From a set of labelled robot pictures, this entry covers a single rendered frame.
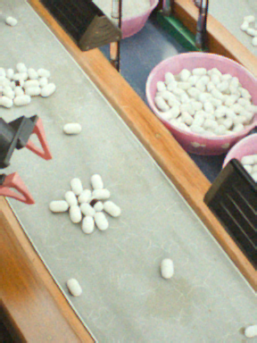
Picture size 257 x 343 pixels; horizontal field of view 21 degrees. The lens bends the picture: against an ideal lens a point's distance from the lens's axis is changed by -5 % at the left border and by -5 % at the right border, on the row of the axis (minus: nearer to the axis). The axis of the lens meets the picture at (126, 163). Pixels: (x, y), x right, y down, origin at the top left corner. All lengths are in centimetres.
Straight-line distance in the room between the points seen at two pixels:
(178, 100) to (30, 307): 61
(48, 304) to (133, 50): 78
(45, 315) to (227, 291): 33
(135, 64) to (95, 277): 64
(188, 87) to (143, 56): 21
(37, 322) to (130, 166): 41
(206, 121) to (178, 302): 44
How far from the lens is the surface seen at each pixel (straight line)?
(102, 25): 114
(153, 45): 175
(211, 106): 151
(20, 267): 122
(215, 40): 166
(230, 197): 92
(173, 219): 131
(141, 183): 135
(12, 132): 109
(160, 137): 140
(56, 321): 116
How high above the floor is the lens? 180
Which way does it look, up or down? 50 degrees down
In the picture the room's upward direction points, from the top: 2 degrees clockwise
